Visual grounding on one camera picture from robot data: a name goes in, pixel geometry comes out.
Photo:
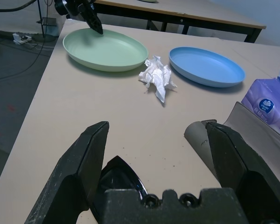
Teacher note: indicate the pale green plate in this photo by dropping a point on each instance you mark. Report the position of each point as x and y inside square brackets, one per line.
[107, 51]

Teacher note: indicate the white tissue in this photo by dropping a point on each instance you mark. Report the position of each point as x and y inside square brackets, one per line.
[157, 75]

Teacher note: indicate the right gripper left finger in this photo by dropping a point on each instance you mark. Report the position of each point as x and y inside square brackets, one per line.
[70, 168]

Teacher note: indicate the blue plate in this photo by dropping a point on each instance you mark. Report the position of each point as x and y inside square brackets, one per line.
[205, 65]

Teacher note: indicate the grey glasses case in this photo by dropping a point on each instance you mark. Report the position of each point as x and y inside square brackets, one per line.
[198, 137]

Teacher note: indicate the black sunglasses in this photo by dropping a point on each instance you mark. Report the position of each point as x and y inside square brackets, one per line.
[119, 175]

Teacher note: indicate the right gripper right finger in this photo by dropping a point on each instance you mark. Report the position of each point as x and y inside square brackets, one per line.
[247, 163]

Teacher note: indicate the black stand base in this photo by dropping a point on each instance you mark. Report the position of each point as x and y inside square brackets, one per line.
[46, 35]

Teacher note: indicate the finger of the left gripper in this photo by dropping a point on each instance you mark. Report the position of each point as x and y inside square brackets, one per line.
[92, 18]

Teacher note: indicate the beige table black frame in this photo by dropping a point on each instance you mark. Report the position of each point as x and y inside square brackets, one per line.
[200, 16]

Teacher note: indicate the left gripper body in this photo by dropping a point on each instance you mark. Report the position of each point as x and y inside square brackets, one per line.
[70, 8]

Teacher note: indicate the purple tissue pack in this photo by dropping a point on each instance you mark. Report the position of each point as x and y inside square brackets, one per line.
[266, 102]

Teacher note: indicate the white power strip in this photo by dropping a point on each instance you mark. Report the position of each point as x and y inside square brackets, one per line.
[21, 38]

